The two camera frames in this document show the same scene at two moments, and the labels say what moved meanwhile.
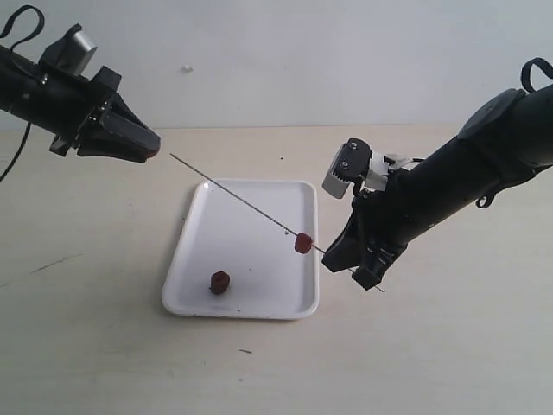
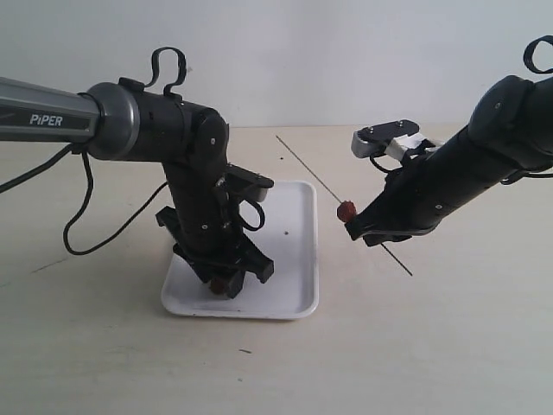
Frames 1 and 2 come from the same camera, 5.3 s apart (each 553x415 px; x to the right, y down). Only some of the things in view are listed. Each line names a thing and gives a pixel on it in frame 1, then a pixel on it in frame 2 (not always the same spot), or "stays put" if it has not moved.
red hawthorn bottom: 219,281 stays put
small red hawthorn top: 302,243 → 346,210
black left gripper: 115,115 → 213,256
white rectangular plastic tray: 247,228 stays put
